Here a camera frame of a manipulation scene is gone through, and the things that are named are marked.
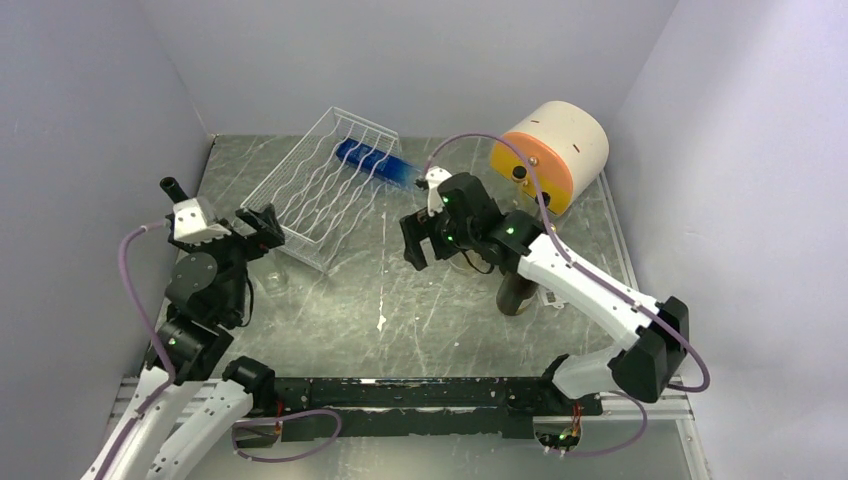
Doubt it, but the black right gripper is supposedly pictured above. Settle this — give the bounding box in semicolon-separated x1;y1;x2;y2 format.
398;202;476;271

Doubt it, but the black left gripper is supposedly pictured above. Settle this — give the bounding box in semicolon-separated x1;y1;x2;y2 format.
170;201;283;319

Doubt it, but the clear plain glass bottle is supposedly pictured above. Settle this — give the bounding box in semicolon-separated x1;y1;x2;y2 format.
262;265;289;297

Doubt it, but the blue clear bottle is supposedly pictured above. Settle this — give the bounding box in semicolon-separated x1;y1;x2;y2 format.
334;138;421;189

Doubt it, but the dark green bottle black neck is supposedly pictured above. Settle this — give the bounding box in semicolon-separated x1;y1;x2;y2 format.
159;177;190;205

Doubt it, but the brown bottle gold foil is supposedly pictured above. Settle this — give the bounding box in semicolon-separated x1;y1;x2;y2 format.
496;272;538;316

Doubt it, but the clear bottle white gold label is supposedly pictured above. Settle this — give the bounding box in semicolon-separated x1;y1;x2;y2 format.
511;165;529;191

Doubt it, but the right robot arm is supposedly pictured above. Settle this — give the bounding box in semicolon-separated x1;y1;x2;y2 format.
400;167;688;414

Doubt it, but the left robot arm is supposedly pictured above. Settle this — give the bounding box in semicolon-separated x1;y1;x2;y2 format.
83;198;285;479

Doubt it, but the white paper label sheet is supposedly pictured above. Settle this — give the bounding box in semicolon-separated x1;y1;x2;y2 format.
538;287;568;310

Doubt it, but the cream orange yellow cylinder box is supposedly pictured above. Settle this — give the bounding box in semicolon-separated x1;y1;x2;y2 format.
502;100;610;216

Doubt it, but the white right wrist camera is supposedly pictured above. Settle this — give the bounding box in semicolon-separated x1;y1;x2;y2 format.
415;167;452;217

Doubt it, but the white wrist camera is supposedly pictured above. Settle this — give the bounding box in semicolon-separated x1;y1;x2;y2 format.
172;196;231;245
415;167;452;217

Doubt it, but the white wire wine rack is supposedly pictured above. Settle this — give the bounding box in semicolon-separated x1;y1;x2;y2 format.
241;107;402;272

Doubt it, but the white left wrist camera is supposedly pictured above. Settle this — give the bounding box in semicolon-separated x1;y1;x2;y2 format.
172;196;231;245

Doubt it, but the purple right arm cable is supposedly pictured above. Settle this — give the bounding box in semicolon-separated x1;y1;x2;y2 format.
422;132;711;460

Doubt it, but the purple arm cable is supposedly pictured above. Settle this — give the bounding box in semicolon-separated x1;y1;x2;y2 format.
92;221;180;480
422;132;711;460

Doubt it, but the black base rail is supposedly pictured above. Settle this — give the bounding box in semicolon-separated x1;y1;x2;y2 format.
275;377;603;441

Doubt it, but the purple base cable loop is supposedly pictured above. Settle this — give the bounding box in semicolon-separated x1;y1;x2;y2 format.
230;408;343;464

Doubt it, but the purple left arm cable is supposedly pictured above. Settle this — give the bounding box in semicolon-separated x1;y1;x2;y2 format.
92;221;180;480

